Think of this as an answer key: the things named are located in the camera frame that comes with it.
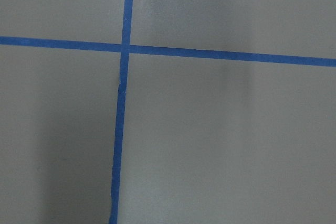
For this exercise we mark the vertical blue tape line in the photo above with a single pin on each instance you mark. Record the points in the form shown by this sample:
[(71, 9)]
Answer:
[(120, 112)]

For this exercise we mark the horizontal blue tape line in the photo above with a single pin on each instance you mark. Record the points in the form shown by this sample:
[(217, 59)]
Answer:
[(166, 51)]

